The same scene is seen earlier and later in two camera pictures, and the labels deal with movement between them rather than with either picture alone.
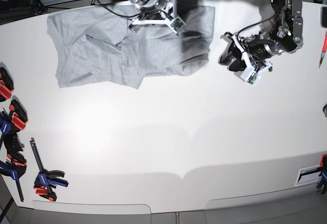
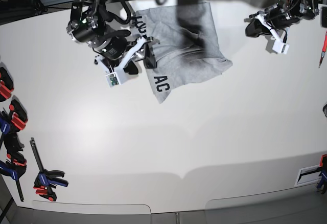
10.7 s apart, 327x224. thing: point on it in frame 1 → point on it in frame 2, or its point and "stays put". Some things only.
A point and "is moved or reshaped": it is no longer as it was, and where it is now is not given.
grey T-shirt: (97, 47) is moved or reshaped
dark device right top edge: (324, 17) stays put
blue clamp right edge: (323, 163) stays put
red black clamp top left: (6, 86) stays put
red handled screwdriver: (324, 50) stays put
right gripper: (259, 46) → (278, 15)
